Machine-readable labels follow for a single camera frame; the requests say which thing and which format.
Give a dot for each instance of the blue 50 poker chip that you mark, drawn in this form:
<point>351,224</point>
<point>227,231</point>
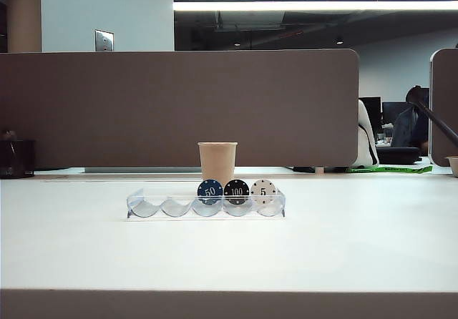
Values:
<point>210,191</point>

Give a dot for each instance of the seated person in blue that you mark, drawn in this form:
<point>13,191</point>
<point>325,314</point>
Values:
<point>406,126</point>

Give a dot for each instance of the white 5 poker chip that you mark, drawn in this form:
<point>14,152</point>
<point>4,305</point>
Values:
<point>263,191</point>

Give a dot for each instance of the tall black monitor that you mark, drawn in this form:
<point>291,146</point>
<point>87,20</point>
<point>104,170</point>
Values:
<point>374,111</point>

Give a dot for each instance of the black 100 poker chip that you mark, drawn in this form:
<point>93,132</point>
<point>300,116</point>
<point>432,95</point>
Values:
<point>236,191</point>

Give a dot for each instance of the metal wall switch plate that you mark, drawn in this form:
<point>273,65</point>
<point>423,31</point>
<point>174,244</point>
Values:
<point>104,40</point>

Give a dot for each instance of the green tape strip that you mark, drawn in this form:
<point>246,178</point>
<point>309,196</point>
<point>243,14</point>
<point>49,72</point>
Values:
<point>390,169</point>

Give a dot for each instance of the beige paper bowl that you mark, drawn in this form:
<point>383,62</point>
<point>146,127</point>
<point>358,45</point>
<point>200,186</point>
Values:
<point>453,165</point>

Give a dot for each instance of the black mesh pen holder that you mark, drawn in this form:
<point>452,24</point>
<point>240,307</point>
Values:
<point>18,158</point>

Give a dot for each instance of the white office chair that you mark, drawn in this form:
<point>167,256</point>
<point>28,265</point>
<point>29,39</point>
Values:
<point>365,143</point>

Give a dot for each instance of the low black monitor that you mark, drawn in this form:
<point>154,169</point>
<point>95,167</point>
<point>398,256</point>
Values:
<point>391,111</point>

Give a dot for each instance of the small white block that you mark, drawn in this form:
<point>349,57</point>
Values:
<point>320,170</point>

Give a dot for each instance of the wide brown desk divider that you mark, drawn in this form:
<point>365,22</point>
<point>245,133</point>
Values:
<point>143,101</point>

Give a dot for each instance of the black cushion bag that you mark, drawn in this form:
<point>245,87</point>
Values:
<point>397,153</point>

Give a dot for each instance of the black diagonal pole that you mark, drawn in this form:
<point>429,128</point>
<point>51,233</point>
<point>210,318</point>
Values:
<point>440,122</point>

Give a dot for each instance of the clear plastic chip tray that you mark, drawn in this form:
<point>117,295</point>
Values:
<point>150,211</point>

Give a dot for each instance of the narrow brown desk divider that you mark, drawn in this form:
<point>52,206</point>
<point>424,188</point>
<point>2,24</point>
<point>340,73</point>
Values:
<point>445,76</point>

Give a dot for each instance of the brown paper cup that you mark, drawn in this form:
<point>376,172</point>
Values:
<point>217,161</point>

